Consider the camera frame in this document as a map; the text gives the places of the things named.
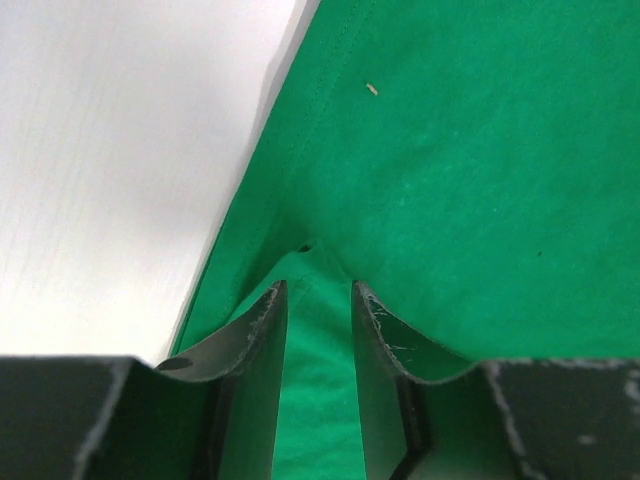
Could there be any green t shirt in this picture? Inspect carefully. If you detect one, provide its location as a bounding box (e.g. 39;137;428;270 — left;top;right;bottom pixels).
175;1;639;479

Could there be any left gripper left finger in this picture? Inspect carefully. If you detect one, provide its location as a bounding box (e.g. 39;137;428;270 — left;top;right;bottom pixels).
1;281;287;479

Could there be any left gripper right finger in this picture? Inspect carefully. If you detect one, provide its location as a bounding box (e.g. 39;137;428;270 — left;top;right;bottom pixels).
352;282;639;479

